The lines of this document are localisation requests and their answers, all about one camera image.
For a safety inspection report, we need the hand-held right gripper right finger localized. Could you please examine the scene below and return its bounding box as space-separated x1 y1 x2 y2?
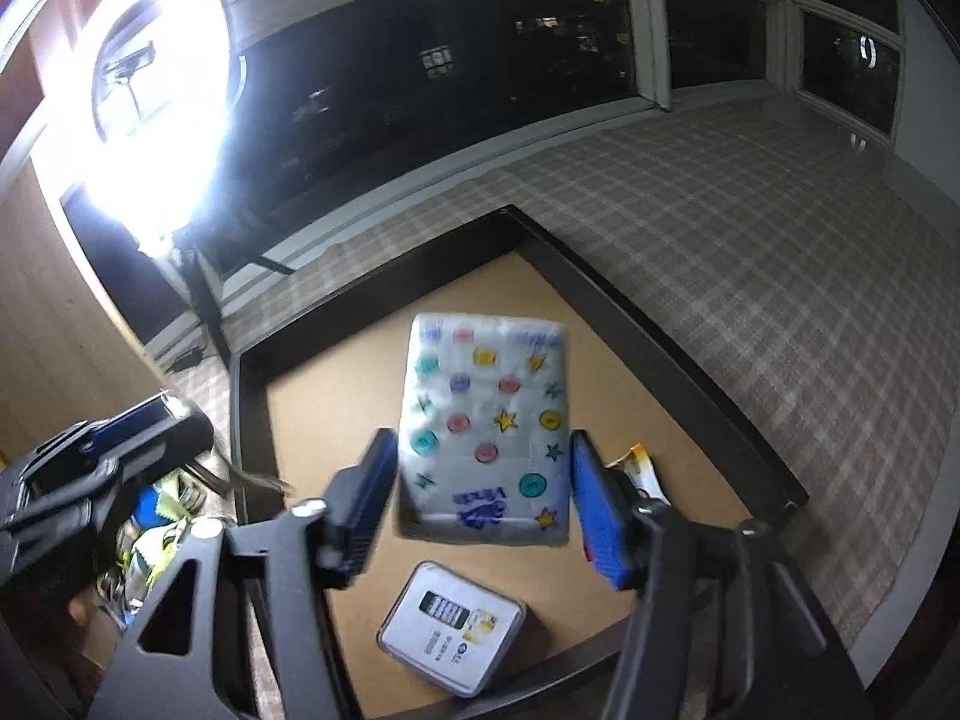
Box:
571 431 875 720

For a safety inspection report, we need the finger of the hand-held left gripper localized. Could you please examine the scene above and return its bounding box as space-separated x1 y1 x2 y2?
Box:
90 392 215 482

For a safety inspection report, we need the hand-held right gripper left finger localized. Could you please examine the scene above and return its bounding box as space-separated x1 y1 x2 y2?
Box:
86 427 400 720

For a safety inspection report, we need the black tray container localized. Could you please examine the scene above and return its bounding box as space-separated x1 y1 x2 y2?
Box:
229 204 811 720

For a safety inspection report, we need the patterned tissue pack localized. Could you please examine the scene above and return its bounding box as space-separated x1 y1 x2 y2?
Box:
396 313 575 547

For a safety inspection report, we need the yellow white packet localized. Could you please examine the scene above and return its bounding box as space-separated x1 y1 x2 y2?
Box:
604 444 668 503

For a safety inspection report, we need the green snack packet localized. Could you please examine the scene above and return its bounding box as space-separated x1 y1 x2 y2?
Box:
124 521 188 593

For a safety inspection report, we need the black tripod stand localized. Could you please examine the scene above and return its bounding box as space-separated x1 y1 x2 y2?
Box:
139 236 297 372

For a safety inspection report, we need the white rectangular tin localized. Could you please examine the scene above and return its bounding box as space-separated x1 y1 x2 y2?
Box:
376 561 527 698

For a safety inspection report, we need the plaid cloth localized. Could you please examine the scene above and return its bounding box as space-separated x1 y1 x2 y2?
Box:
187 101 960 646

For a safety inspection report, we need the ring light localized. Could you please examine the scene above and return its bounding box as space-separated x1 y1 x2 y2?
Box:
75 0 248 256

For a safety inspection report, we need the white window frame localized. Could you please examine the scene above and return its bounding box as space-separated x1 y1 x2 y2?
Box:
210 0 901 158

